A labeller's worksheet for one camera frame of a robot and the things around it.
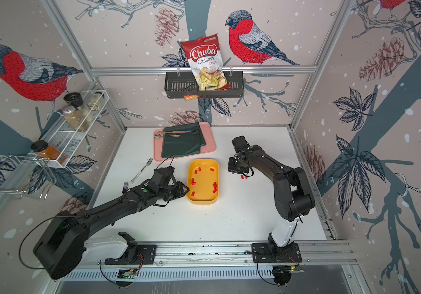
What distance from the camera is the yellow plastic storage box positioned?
88 cm

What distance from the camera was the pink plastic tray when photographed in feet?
3.58

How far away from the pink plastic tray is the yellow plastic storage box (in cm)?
9

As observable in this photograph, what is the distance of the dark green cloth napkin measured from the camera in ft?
3.58

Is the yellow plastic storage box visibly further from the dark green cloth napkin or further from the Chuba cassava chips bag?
the Chuba cassava chips bag

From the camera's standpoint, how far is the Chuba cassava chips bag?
0.83m
